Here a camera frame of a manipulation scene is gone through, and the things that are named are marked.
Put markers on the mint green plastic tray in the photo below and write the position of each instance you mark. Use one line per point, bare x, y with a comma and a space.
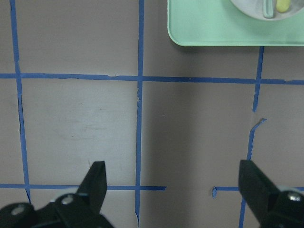
201, 23

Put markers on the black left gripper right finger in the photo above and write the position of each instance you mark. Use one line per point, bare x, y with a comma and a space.
272, 206

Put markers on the pale blue plastic spoon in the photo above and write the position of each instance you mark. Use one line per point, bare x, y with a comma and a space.
268, 9

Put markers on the white round plate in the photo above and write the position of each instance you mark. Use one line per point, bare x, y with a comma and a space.
253, 9

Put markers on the yellow plastic fork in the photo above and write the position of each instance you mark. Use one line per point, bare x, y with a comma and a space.
282, 6

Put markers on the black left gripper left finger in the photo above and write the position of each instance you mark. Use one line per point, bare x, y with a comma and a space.
79, 209

